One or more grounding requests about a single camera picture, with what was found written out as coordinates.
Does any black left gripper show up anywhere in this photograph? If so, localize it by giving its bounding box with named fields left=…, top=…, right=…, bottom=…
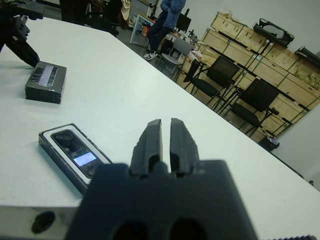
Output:
left=0, top=9, right=41, bottom=68

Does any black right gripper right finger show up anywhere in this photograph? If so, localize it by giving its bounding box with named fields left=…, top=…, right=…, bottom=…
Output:
left=169, top=117, right=201, bottom=178

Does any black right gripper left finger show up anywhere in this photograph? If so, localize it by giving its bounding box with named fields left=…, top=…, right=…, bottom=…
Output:
left=129, top=119, right=164, bottom=180

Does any black box lid silver strip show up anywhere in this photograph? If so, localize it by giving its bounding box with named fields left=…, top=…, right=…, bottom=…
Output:
left=24, top=60, right=68, bottom=105

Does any black phone-like camera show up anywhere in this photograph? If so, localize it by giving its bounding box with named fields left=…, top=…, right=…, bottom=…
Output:
left=50, top=129, right=97, bottom=179

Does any black box base white lining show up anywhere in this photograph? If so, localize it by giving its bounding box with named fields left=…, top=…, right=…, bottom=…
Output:
left=38, top=122, right=114, bottom=196

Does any person in dark clothes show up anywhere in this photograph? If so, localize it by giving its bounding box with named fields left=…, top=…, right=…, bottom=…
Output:
left=59, top=0, right=87, bottom=26

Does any black waste bin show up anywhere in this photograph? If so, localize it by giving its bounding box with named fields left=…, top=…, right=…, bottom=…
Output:
left=259, top=134, right=280, bottom=152

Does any black mesh chair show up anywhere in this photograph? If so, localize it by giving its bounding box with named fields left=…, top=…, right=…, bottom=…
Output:
left=184, top=55, right=243, bottom=106
left=228, top=78, right=280, bottom=137

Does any white black sneaker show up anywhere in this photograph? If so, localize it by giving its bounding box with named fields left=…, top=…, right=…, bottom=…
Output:
left=143, top=51, right=160, bottom=61

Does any white plastic bag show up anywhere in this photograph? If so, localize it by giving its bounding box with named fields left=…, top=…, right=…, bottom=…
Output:
left=190, top=48, right=205, bottom=61

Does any grey plastic chair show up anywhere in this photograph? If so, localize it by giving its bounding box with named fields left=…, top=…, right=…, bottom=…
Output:
left=157, top=38, right=193, bottom=76

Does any beige hanging bag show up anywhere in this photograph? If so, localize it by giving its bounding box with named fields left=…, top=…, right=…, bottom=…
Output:
left=120, top=0, right=131, bottom=20

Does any pale wooden crate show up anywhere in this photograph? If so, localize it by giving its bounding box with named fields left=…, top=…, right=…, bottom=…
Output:
left=282, top=74, right=320, bottom=111
left=264, top=41, right=298, bottom=73
left=211, top=11, right=241, bottom=38
left=201, top=28, right=231, bottom=52
left=234, top=23, right=270, bottom=55
left=287, top=64, right=320, bottom=96
left=251, top=56, right=288, bottom=87
left=224, top=41, right=258, bottom=67

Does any black computer monitor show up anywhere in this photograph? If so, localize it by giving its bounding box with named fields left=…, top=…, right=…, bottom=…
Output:
left=176, top=8, right=193, bottom=32

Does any person in blue jacket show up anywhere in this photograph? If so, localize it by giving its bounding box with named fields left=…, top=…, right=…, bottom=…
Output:
left=147, top=0, right=188, bottom=55

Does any black flat bag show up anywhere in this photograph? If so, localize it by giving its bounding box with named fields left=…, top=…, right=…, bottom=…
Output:
left=294, top=44, right=320, bottom=66

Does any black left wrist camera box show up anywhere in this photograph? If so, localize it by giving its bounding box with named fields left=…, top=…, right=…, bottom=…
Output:
left=0, top=0, right=45, bottom=21

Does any black open-frame case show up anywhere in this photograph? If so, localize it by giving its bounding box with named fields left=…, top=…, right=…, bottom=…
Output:
left=252, top=17, right=296, bottom=49

